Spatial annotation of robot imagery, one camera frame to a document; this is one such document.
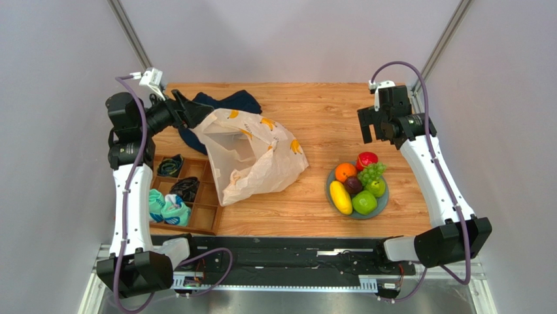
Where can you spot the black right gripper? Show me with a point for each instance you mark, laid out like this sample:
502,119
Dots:
371,120

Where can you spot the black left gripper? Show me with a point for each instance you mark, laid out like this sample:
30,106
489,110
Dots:
193,113

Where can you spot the red fake apple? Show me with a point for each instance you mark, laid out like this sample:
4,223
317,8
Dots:
364,159

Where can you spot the green fake grape bunch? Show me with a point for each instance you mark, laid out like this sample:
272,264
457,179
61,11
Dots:
372,172

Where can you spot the orange fake fruit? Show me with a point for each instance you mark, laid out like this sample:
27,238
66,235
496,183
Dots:
345,170

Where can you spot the dark purple fake plum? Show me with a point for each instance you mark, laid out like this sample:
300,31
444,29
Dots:
353,185

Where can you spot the translucent plastic bag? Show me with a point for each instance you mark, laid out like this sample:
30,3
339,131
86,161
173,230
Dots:
249,154

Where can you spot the green fake pear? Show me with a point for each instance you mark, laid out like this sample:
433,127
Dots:
377,187

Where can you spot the green fake apple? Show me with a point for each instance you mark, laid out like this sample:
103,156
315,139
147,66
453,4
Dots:
364,203

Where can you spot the yellow fake lemon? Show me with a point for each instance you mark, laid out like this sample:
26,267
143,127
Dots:
340,198

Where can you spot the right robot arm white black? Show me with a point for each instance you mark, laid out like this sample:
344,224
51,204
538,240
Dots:
457,234

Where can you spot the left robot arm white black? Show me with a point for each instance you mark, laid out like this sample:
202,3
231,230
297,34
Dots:
134,266

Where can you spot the navy blue cloth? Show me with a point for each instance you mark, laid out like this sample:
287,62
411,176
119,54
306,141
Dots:
240,100

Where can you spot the brown wooden divider tray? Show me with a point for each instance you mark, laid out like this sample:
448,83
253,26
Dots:
206,212

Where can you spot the grey round plate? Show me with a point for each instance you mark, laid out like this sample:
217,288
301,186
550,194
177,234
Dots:
382,201

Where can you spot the teal white rolled sock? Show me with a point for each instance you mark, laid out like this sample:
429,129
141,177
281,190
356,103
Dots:
175,211

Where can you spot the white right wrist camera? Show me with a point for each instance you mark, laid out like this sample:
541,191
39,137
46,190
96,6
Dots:
376,87

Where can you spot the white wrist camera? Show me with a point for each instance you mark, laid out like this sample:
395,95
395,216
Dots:
153,79
376,87

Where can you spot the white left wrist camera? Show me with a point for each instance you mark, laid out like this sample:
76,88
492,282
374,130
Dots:
153,79

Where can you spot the left aluminium frame post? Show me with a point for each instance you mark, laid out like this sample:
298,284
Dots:
130,33

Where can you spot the aluminium frame post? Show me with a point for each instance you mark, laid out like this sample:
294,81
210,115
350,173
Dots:
450,29
130,33

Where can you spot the right aluminium frame post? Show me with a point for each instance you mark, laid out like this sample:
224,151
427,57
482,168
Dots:
450,29

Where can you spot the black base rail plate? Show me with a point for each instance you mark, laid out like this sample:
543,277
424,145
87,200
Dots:
292,263

